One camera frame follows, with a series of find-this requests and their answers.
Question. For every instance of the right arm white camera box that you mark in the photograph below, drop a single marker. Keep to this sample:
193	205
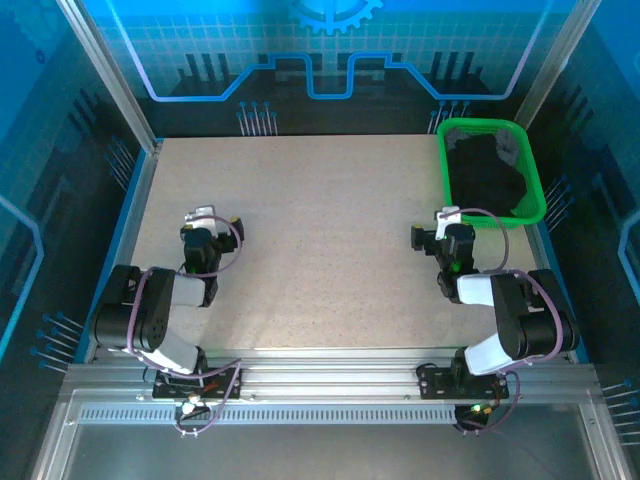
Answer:
443	222

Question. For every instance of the aluminium frame post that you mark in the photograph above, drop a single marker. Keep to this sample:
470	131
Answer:
555	65
110	75

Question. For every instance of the grey t-shirt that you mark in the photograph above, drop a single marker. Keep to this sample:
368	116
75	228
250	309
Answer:
506	147

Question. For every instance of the arm white camera box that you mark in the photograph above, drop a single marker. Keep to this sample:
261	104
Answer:
200	214
443	222

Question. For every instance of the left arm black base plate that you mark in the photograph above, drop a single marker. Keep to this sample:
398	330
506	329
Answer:
225	385

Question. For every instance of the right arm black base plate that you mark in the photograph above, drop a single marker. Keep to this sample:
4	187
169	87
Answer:
435	382

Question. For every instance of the left arm white camera box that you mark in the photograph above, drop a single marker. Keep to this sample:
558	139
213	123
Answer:
200	214

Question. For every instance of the aluminium mounting rail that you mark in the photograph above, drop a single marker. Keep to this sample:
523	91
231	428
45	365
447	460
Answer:
325	375

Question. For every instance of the green plastic basket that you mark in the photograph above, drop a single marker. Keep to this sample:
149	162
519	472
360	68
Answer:
532	165

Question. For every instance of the black t-shirt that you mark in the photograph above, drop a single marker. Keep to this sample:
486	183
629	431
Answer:
487	175

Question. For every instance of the steel sheet tray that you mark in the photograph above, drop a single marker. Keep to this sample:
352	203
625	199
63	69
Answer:
325	450

